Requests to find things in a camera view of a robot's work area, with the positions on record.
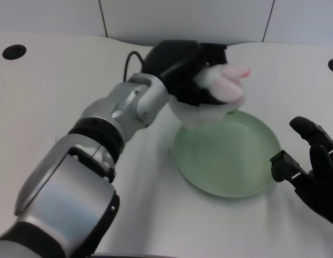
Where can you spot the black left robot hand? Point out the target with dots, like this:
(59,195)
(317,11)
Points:
(180,72)

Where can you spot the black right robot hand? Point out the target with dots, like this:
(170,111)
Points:
(314,172)

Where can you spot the white plush rabbit doll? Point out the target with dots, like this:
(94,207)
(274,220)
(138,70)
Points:
(223,88)

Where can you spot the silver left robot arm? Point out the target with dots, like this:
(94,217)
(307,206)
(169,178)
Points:
(83,166)

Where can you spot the green round plate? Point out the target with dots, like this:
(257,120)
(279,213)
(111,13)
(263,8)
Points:
(225,158)

